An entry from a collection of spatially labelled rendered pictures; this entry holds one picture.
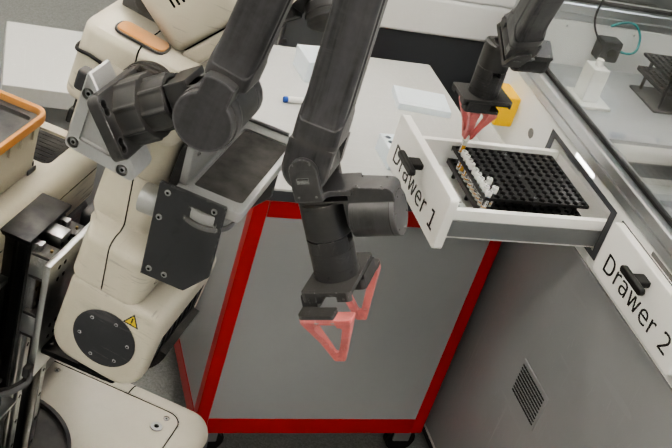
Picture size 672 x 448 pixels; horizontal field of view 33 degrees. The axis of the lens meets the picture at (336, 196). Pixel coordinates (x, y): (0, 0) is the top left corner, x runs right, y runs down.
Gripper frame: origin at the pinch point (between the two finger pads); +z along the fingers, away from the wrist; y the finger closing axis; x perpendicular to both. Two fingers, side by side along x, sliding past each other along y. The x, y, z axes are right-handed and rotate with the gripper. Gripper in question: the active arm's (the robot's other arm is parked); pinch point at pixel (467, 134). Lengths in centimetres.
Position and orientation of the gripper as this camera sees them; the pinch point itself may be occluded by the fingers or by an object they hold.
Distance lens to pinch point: 214.7
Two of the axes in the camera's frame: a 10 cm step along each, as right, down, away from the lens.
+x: -2.5, -5.7, 7.8
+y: 9.3, 0.6, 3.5
